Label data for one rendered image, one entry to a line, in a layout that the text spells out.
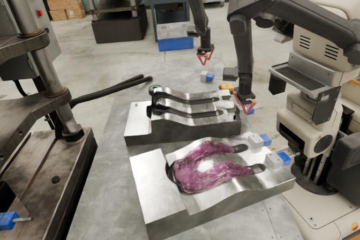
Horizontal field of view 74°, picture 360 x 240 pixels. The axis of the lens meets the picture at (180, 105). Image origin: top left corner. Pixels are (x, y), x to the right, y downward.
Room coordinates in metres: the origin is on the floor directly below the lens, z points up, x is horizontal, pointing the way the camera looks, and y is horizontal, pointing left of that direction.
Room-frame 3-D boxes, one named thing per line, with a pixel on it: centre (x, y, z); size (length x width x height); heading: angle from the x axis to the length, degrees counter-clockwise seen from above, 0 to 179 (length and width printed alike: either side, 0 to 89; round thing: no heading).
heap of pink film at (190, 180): (0.56, -0.08, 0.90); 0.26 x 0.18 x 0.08; 107
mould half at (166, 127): (0.91, 0.00, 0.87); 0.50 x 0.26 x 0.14; 89
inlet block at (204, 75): (1.30, -0.21, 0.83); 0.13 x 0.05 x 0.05; 61
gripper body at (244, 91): (0.93, -0.30, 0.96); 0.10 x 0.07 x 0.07; 7
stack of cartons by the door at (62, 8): (7.05, 2.83, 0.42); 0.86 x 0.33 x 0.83; 89
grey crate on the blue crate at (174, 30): (4.12, -0.03, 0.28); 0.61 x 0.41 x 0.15; 89
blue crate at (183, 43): (4.12, -0.02, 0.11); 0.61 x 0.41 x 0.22; 89
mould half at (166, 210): (0.55, -0.08, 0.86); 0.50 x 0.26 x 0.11; 107
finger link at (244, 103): (0.90, -0.30, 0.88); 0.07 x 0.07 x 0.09; 7
